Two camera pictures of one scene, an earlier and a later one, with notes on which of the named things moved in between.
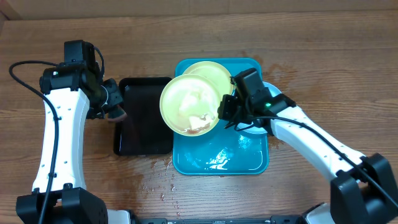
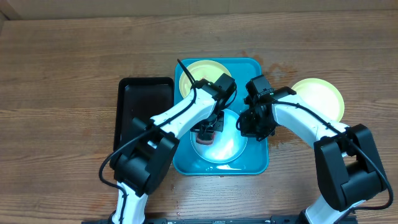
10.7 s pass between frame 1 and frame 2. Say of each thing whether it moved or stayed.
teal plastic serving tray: stayed
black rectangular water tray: stayed
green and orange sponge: moved
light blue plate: moved
